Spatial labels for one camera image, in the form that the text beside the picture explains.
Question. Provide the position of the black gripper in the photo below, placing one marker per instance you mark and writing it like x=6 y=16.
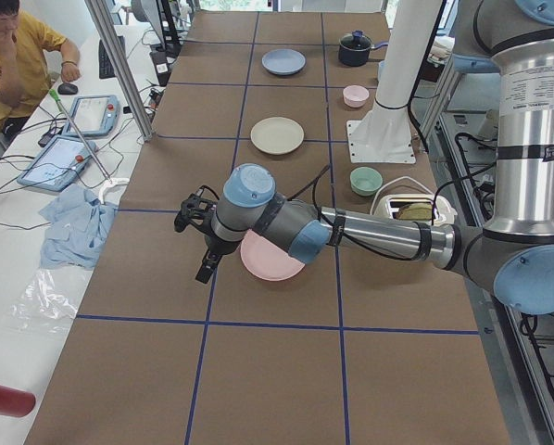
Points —
x=217 y=247

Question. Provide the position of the pink plate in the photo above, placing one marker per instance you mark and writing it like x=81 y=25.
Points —
x=266 y=261

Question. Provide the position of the cream white plate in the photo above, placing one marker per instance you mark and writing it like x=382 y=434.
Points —
x=277 y=135

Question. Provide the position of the blue plate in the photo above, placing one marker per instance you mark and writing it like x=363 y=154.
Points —
x=283 y=62

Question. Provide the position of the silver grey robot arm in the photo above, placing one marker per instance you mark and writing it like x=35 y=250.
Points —
x=512 y=255

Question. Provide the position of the silver reacher grabber stick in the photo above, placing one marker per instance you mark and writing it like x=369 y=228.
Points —
x=110 y=182

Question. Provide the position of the light blue cloth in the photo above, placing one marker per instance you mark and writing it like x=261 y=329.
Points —
x=80 y=224

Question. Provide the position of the green bowl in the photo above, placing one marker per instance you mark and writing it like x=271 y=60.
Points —
x=365 y=181

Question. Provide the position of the lower teach pendant tablet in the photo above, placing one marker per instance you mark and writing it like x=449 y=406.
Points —
x=57 y=165

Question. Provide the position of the teach pendant tablet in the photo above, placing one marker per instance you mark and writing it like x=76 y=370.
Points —
x=57 y=165
x=95 y=115

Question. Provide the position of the upper teach pendant tablet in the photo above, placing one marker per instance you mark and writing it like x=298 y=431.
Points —
x=95 y=115

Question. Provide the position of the clear plastic bag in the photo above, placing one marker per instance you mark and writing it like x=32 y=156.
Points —
x=49 y=303

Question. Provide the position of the white toaster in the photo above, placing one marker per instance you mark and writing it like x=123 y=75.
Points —
x=406 y=199

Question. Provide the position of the black keyboard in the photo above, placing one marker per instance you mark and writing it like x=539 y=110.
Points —
x=105 y=66

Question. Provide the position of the black computer mouse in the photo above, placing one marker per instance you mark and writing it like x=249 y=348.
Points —
x=67 y=89

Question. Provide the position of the dark blue pot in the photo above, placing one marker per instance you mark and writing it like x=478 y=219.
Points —
x=355 y=48

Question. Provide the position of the red cylinder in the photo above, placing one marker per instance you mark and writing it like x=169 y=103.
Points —
x=15 y=402

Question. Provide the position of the person in yellow shirt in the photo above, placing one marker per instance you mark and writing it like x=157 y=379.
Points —
x=24 y=75

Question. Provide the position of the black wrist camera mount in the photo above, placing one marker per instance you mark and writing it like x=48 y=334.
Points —
x=197 y=211

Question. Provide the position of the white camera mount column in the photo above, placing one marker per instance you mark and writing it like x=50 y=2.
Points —
x=384 y=135

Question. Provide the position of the aluminium frame post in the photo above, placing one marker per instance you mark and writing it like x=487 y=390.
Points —
x=103 y=22

